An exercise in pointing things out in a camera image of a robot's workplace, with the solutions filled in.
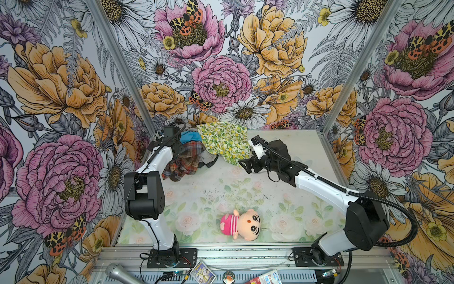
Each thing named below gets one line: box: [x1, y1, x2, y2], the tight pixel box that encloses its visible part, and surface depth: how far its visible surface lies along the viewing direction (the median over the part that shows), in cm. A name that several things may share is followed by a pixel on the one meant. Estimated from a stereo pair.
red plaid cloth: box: [161, 140, 206, 182], surface depth 99 cm
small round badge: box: [222, 270, 236, 284], surface depth 71 cm
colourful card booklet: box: [189, 260, 217, 284], surface depth 70 cm
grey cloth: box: [197, 149, 219, 169], surface depth 104 cm
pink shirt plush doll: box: [219, 208, 262, 242], surface depth 78 cm
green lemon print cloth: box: [196, 121, 252, 167], surface depth 110 cm
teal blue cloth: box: [179, 130, 203, 145], surface depth 104 cm
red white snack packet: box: [244, 269, 283, 284], surface depth 68 cm
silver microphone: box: [105, 262, 144, 284], surface depth 70 cm
